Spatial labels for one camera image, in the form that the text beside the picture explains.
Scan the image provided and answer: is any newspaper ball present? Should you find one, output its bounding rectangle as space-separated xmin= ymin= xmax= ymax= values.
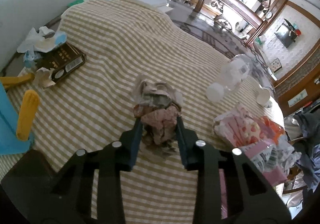
xmin=132 ymin=75 xmax=183 ymax=162

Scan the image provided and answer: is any pink strawberry snack bag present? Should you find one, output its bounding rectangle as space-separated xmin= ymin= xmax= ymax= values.
xmin=213 ymin=104 xmax=287 ymax=186

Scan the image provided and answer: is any orange snack wrapper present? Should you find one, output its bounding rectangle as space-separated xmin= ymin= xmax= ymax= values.
xmin=260 ymin=116 xmax=285 ymax=145

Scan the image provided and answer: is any dark blue jacket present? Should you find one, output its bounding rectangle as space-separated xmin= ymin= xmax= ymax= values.
xmin=285 ymin=112 xmax=319 ymax=191

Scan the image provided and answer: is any small white paper cup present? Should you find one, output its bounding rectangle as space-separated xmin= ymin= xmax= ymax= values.
xmin=256 ymin=88 xmax=271 ymax=107

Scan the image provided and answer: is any clear plastic bottle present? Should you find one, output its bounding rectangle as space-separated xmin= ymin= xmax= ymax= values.
xmin=206 ymin=54 xmax=253 ymax=103

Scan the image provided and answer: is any dark brown carton box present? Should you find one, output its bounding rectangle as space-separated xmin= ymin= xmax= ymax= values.
xmin=35 ymin=42 xmax=86 ymax=88

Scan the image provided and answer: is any crumpled white tissue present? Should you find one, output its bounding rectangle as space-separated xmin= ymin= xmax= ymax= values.
xmin=17 ymin=26 xmax=67 ymax=53

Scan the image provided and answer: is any patterned dark rug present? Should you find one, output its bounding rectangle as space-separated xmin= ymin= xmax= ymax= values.
xmin=168 ymin=1 xmax=276 ymax=98

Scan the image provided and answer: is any beige striped table cloth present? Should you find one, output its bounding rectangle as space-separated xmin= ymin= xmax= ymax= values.
xmin=8 ymin=0 xmax=284 ymax=170

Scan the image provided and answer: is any blue toy with yellow handles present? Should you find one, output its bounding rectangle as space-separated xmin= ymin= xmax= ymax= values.
xmin=1 ymin=73 xmax=40 ymax=155

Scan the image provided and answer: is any wall mounted television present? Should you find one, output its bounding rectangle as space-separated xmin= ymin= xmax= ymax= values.
xmin=274 ymin=23 xmax=297 ymax=48

